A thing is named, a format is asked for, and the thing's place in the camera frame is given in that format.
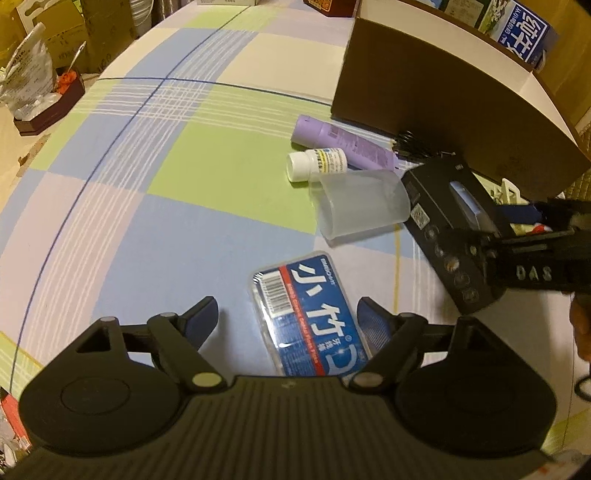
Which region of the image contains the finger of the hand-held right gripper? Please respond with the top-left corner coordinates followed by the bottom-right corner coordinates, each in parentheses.
top-left (501, 198), bottom-right (591, 241)
top-left (436, 227), bottom-right (505, 298)

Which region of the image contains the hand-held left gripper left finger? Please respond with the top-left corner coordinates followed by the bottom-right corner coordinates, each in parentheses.
top-left (74, 296), bottom-right (228, 388)

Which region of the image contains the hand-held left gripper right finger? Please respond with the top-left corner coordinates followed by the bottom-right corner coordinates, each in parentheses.
top-left (348, 296), bottom-right (491, 388)

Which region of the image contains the black product box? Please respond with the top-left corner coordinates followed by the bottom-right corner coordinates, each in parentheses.
top-left (401, 159), bottom-right (514, 315)

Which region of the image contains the white hair clip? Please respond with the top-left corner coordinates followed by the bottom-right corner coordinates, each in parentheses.
top-left (488, 178), bottom-right (531, 205)

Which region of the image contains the blue dental floss pack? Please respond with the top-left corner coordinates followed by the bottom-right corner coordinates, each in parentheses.
top-left (252, 251), bottom-right (372, 378)

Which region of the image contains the white pill bottle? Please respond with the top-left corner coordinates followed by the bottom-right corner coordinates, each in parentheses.
top-left (285, 148), bottom-right (348, 184)

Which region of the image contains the brown cardboard box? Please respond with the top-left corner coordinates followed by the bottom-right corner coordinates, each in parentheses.
top-left (331, 0), bottom-right (591, 202)

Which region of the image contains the person's right hand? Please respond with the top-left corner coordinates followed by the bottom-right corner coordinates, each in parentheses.
top-left (569, 294), bottom-right (591, 361)

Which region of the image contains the translucent plastic cup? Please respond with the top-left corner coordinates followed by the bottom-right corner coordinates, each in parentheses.
top-left (308, 168), bottom-right (411, 241)

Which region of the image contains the purple tube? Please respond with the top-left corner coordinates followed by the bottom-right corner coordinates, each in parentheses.
top-left (292, 114), bottom-right (400, 172)

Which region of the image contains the blue milk carton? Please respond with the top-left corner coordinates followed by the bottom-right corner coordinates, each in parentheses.
top-left (478, 0), bottom-right (560, 65)

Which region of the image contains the dark red tray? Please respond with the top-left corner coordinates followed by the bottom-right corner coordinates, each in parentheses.
top-left (13, 71), bottom-right (86, 136)

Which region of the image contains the thin stick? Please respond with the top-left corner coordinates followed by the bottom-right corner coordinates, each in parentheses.
top-left (64, 41), bottom-right (88, 78)

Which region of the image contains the clear plastic bag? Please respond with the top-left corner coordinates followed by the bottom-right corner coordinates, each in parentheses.
top-left (0, 23), bottom-right (63, 121)

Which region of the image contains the tan cardboard box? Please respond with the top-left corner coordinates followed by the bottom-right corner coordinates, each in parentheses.
top-left (0, 0), bottom-right (155, 77)

